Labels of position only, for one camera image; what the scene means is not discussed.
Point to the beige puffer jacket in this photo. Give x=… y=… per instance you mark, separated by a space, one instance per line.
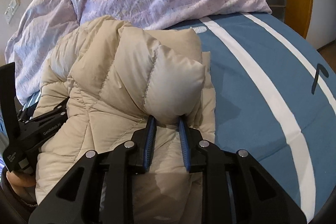
x=105 y=77

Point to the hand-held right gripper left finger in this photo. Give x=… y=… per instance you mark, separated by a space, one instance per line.
x=149 y=141

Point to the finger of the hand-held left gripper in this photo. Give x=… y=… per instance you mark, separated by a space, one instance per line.
x=50 y=109

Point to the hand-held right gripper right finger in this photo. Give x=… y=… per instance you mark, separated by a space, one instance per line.
x=185 y=142

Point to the person's left forearm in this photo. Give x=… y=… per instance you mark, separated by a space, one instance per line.
x=18 y=197

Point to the person's left hand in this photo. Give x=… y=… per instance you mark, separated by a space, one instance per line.
x=19 y=182

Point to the lilac pillow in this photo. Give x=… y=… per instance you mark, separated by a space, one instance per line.
x=39 y=29

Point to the blue white-striped bed sheet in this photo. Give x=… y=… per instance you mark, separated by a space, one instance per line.
x=249 y=82

